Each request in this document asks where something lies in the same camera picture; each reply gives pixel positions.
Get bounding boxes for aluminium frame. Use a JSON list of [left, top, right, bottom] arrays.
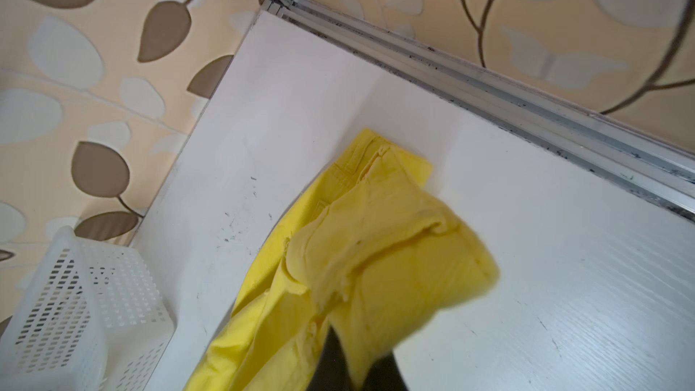
[[262, 0, 694, 221]]

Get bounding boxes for white perforated plastic basket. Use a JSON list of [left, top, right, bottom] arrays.
[[1, 226, 175, 390]]

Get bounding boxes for yellow trousers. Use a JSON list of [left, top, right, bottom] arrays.
[[186, 130, 500, 390]]

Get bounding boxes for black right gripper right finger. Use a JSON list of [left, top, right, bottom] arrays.
[[362, 353, 408, 391]]

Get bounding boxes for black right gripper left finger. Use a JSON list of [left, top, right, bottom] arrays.
[[306, 328, 352, 391]]

